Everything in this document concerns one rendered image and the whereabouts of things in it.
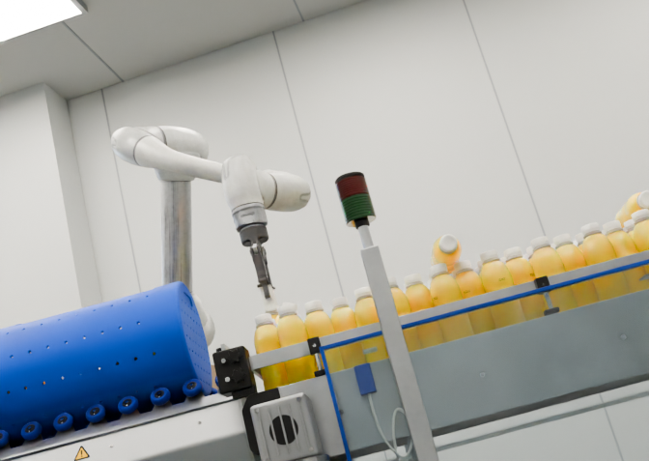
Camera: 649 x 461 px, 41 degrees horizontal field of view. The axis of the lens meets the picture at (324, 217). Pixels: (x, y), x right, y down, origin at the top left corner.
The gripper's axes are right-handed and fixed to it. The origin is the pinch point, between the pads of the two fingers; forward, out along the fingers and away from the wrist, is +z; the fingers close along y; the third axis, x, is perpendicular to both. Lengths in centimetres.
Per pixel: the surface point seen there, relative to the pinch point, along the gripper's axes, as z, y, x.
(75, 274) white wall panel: -100, -242, -124
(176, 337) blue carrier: 9.7, 30.7, -19.6
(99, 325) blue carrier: 2.0, 29.6, -36.3
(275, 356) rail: 20.6, 37.3, 1.9
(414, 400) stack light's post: 38, 54, 27
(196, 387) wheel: 21.1, 28.0, -17.9
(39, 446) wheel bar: 25, 28, -55
